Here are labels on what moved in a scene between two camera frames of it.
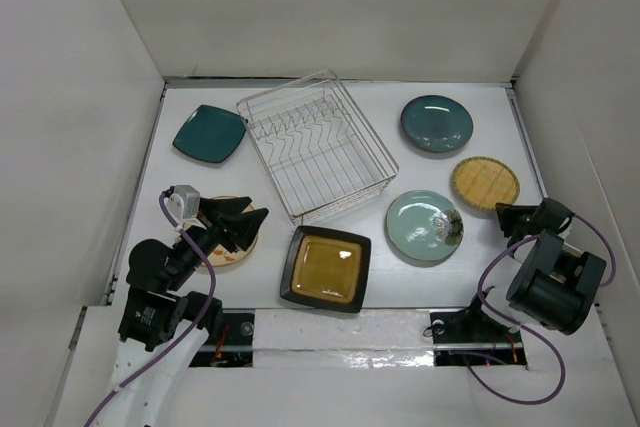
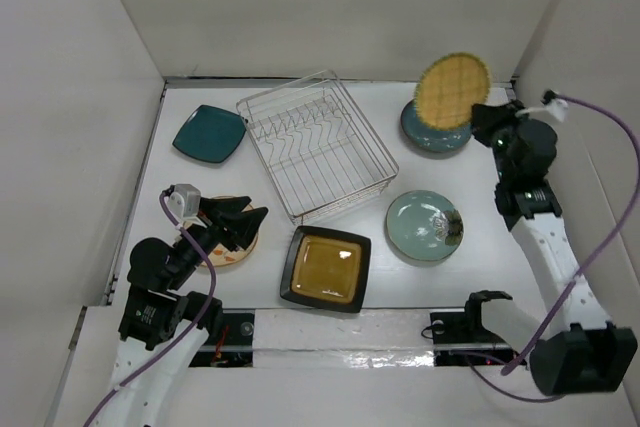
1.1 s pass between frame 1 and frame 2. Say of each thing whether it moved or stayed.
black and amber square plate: stayed
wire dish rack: stayed
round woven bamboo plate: moved
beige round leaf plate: stayed
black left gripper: stayed
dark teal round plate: stayed
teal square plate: stayed
